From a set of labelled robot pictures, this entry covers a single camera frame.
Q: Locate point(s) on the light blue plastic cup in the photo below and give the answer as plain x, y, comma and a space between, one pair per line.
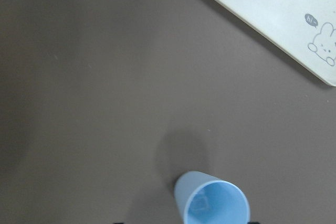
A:
228, 204

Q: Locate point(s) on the ice cube in cup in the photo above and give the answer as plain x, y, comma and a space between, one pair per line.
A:
199, 204

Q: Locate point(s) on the cream rabbit serving tray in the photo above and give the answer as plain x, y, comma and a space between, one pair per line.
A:
304, 29

